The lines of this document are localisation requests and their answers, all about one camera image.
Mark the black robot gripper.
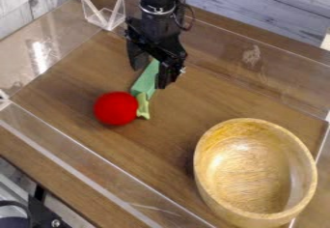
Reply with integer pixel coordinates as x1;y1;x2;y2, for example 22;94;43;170
125;11;187;89

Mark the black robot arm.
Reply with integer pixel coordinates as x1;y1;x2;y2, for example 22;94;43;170
125;0;195;89

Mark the clear acrylic table barrier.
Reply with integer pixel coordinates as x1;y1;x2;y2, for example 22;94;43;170
0;0;326;228

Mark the green rectangular block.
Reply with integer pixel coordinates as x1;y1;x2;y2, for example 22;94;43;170
129;59;160;99

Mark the black clamp with cable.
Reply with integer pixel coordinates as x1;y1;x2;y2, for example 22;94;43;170
0;185;72;228

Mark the clear acrylic corner bracket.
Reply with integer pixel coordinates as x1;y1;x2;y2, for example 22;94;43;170
81;0;125;31

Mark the red felt strawberry toy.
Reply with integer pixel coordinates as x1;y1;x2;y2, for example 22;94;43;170
92;92;151;126

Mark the wooden bowl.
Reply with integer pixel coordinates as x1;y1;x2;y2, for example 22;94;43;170
194;118;316;228

